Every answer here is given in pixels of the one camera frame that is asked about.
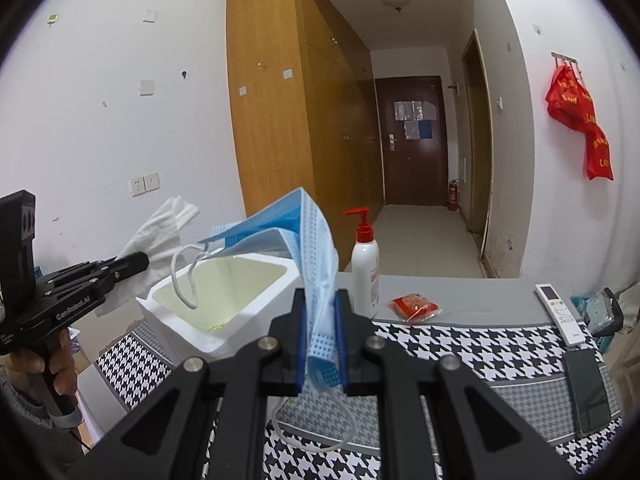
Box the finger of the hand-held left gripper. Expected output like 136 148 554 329
42 262 149 301
37 252 150 288

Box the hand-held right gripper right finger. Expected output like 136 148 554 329
336 288 581 480

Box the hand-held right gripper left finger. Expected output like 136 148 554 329
65 287 307 480

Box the white paper tissue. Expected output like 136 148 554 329
95 196 201 317

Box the light blue face mask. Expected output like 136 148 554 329
272 200 358 452

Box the white foam box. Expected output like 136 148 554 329
136 252 306 363

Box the person's left forearm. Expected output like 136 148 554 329
0 365 58 433

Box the person's left hand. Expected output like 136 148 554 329
7 332 78 401

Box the white pump lotion bottle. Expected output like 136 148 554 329
343 207 381 320

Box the red snack packet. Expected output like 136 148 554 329
389 294 443 322

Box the houndstooth tablecloth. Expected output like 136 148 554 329
95 320 626 480

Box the dark brown door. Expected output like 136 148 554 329
375 76 448 207

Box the wooden wardrobe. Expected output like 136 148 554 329
225 0 385 271

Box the white remote control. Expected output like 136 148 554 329
535 283 586 347

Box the white paper notice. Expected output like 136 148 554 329
394 101 437 140

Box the black smartphone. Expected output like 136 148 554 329
563 348 612 438

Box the red plastic bag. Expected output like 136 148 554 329
585 127 614 181
545 65 598 131

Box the white wall socket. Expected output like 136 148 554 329
130 172 162 197

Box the wooden side door frame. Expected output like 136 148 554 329
460 29 493 263

